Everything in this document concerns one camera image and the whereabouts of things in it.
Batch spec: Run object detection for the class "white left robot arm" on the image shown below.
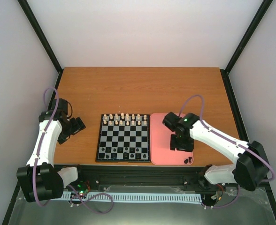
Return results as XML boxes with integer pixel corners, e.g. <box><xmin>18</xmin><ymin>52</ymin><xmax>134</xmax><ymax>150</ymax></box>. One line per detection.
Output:
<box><xmin>16</xmin><ymin>98</ymin><xmax>86</xmax><ymax>203</ymax></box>

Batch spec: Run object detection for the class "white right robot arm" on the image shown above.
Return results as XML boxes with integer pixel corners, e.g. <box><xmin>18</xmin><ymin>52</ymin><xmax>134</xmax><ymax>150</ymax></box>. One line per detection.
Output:
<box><xmin>162</xmin><ymin>112</ymin><xmax>271</xmax><ymax>191</ymax></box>

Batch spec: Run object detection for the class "black white chess board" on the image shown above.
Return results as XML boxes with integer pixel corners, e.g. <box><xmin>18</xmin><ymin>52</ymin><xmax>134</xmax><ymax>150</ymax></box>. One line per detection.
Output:
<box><xmin>95</xmin><ymin>113</ymin><xmax>151</xmax><ymax>163</ymax></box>

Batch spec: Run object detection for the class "pink tray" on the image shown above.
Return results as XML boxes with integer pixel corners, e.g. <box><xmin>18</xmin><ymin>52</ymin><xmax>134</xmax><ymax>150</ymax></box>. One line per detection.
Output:
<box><xmin>150</xmin><ymin>113</ymin><xmax>194</xmax><ymax>166</ymax></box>

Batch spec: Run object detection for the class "black king piece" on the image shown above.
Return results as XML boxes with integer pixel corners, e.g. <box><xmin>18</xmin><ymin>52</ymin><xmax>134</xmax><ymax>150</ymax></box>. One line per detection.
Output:
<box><xmin>123</xmin><ymin>152</ymin><xmax>129</xmax><ymax>159</ymax></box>

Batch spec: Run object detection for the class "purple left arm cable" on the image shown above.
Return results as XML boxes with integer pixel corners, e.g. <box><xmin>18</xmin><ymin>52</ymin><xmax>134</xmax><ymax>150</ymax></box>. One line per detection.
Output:
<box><xmin>33</xmin><ymin>87</ymin><xmax>59</xmax><ymax>206</ymax></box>

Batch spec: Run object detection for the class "light blue cable duct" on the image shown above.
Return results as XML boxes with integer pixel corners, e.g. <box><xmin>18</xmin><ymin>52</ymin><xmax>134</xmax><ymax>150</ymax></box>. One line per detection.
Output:
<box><xmin>55</xmin><ymin>191</ymin><xmax>202</xmax><ymax>204</ymax></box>

